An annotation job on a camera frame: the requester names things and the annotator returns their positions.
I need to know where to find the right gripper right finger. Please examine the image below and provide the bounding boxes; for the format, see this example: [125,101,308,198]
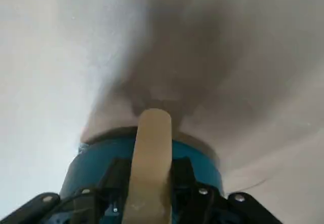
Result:
[168,157,284,224]

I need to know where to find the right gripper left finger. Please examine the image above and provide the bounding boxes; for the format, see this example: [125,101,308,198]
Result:
[0,158,134,224]

